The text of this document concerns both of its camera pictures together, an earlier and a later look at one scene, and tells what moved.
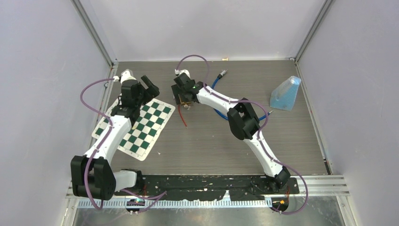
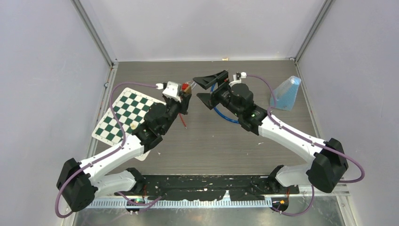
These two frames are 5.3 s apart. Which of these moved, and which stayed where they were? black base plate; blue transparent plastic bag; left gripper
Moved: left gripper
Stayed: black base plate; blue transparent plastic bag
